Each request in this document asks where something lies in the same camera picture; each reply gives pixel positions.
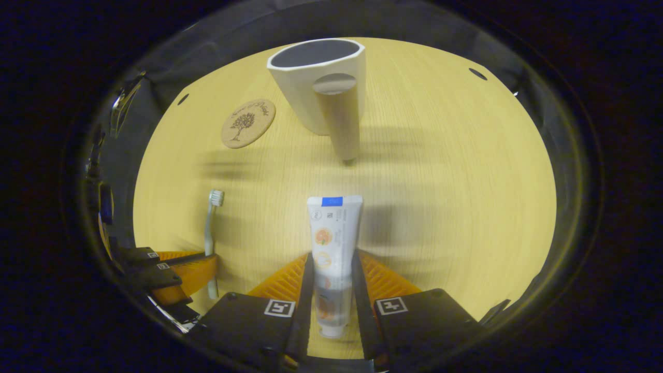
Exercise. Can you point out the white toothpaste tube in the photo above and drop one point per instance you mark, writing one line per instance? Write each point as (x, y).
(334, 228)

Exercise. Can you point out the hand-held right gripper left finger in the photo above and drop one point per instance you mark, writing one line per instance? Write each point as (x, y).
(303, 311)

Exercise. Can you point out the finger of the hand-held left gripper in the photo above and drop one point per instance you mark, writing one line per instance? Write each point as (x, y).
(137, 255)
(155, 277)

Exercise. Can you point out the round cork coaster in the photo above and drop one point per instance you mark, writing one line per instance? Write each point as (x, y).
(248, 123)

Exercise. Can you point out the pale green toothbrush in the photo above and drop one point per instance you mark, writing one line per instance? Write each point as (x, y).
(209, 228)

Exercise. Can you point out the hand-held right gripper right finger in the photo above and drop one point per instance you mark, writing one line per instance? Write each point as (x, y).
(361, 311)

